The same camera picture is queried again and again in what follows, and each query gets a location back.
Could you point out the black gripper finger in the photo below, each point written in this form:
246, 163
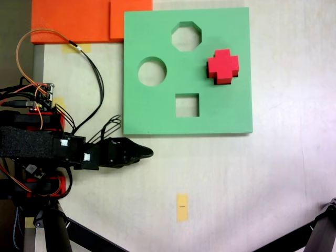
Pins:
136, 150
130, 160

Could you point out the red cross columnar block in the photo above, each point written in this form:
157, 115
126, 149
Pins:
223, 65

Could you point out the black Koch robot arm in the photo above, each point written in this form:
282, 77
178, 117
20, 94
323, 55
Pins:
26, 143

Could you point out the green shape hole board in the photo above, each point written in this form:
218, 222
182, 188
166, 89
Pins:
157, 118

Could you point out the large orange flat block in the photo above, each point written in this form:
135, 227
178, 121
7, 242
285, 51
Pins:
68, 21

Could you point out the yellow tape with black line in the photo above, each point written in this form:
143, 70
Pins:
182, 212

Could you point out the yellow tape piece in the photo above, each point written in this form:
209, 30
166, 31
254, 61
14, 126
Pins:
29, 222
85, 48
60, 101

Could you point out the black circuit board with coil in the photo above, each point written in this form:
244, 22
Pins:
32, 169

